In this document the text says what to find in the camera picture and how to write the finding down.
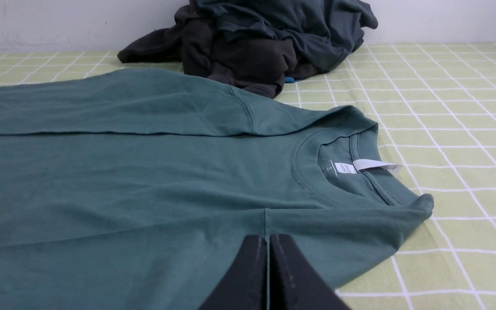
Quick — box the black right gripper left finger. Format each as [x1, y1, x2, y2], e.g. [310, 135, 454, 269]
[199, 235, 267, 310]

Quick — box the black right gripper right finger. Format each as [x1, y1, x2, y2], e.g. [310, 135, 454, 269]
[270, 234, 350, 310]

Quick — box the green long-sleeved shirt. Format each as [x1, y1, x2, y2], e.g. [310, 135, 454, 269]
[0, 68, 434, 310]

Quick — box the dark grey crumpled garment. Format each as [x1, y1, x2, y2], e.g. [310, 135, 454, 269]
[117, 2, 319, 98]

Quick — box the green checked tablecloth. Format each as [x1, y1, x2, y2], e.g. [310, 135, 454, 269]
[0, 42, 496, 310]

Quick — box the dark teal crumpled garment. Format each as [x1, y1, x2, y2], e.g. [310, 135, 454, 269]
[189, 0, 378, 74]

